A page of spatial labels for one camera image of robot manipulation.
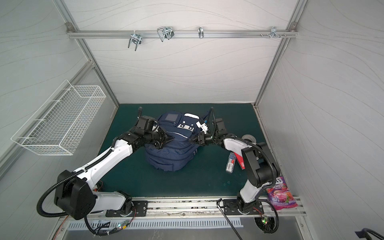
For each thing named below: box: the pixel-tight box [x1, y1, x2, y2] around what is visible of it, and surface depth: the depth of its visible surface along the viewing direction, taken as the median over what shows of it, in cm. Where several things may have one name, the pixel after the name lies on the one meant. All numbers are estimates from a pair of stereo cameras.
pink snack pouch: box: [266, 176, 299, 211], surface depth 76 cm
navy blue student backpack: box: [145, 111, 203, 171], surface depth 83 cm
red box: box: [233, 152, 246, 170], surface depth 90 cm
